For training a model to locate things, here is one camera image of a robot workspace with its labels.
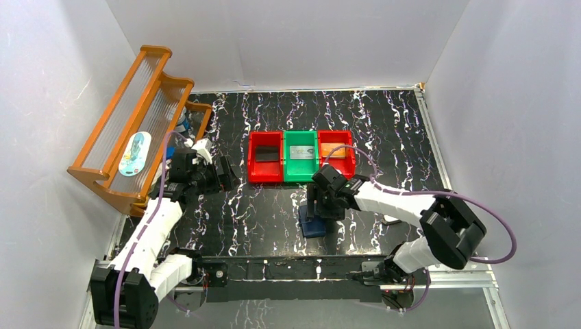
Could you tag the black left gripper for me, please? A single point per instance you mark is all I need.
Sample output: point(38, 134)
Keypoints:
point(220, 171)

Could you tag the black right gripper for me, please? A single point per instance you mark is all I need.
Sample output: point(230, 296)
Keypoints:
point(315, 192)

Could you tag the blue leather card holder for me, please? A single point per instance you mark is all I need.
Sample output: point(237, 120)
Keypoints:
point(310, 227)

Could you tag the black card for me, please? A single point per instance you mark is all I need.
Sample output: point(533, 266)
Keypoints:
point(267, 153)

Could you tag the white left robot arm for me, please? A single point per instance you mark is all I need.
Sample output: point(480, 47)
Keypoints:
point(145, 245)

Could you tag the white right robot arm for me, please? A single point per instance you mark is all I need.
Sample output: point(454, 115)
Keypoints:
point(451, 231)

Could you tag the orange card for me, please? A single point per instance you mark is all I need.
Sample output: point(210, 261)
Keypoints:
point(333, 150)

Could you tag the grey silver card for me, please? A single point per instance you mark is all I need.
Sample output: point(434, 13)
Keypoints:
point(301, 152)

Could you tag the right red plastic bin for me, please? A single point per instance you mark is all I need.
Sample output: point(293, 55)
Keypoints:
point(343, 159)

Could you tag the red plastic bin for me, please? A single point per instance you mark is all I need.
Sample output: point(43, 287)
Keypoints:
point(343, 159)
point(265, 172)

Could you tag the left red plastic bin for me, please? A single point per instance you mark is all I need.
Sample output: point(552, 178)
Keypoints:
point(265, 172)

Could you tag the green plastic bin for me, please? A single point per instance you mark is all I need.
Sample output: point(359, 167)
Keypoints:
point(300, 171)

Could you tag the small white pink object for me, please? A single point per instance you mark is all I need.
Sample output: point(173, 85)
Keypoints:
point(387, 220)

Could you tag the white blue bottle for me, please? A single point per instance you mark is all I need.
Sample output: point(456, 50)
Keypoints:
point(183, 125)

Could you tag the orange wooden rack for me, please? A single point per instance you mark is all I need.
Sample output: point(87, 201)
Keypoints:
point(147, 100)

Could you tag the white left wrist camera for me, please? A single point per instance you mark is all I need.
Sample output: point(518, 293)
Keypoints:
point(202, 148)

